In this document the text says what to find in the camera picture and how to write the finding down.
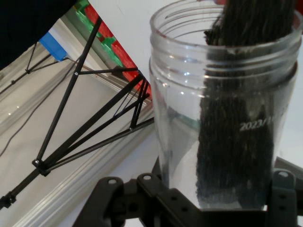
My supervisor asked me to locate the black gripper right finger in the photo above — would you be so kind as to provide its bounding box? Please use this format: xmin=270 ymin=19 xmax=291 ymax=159
xmin=265 ymin=157 xmax=303 ymax=227

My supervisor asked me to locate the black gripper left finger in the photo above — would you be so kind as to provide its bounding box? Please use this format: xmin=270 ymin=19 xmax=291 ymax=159
xmin=73 ymin=162 xmax=202 ymax=227

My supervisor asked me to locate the large red foam block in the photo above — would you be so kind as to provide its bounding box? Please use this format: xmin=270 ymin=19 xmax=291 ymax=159
xmin=84 ymin=4 xmax=152 ymax=95

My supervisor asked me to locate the blue plastic box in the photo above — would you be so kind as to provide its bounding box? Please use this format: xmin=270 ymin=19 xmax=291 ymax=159
xmin=39 ymin=32 xmax=67 ymax=61

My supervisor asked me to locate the small black tripod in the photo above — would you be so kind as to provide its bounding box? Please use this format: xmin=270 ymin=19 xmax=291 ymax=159
xmin=0 ymin=42 xmax=79 ymax=95

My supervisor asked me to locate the clear plastic jar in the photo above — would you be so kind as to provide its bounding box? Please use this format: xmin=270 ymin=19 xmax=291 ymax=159
xmin=149 ymin=0 xmax=303 ymax=211

